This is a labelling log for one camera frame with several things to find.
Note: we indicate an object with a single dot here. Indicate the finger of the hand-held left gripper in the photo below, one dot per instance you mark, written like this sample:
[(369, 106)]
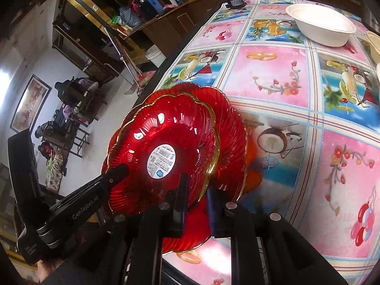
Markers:
[(114, 176)]

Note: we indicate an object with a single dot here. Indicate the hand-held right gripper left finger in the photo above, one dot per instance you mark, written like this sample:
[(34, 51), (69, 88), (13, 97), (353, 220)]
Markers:
[(181, 204)]

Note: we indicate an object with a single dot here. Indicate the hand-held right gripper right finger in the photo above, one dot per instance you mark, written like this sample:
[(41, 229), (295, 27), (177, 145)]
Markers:
[(212, 213)]

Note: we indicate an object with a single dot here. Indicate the red glass plate with label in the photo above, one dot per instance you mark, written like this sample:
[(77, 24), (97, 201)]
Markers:
[(166, 142)]

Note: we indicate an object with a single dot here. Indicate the large red glass plate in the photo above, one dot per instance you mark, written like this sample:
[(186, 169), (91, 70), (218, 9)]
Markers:
[(231, 136)]

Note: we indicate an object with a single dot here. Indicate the floral cloth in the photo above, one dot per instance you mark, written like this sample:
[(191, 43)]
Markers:
[(55, 172)]

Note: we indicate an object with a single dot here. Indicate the wooden chair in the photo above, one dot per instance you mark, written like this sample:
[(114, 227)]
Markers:
[(81, 93)]

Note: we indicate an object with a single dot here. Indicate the metal folding stand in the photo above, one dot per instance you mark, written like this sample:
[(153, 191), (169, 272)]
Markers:
[(126, 58)]

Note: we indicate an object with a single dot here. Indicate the white bucket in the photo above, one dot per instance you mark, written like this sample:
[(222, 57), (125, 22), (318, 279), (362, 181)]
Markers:
[(156, 55)]

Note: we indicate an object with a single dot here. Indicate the printed plastic tablecloth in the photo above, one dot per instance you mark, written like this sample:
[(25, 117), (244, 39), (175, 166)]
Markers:
[(267, 74)]

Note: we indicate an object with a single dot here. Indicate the grey bag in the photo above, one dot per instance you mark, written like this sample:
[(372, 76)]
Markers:
[(130, 17)]

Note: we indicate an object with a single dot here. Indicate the gold trimmed wooden shelf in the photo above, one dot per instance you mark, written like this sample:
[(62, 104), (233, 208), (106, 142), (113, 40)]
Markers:
[(89, 14)]

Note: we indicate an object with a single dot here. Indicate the wooden sideboard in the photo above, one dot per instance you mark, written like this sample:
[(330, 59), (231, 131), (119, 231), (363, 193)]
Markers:
[(178, 23)]

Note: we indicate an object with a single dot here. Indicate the blue bag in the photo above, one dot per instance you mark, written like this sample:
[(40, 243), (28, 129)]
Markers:
[(148, 3)]

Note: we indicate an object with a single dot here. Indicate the large white bowl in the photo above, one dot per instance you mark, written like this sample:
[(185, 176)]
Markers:
[(323, 25)]

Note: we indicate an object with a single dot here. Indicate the framed wall picture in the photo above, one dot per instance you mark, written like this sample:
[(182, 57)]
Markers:
[(29, 104)]

